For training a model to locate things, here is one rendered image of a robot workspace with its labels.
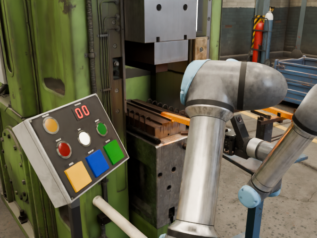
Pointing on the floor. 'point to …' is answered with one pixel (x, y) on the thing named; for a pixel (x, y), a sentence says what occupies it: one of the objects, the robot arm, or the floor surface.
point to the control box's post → (75, 219)
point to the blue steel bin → (297, 77)
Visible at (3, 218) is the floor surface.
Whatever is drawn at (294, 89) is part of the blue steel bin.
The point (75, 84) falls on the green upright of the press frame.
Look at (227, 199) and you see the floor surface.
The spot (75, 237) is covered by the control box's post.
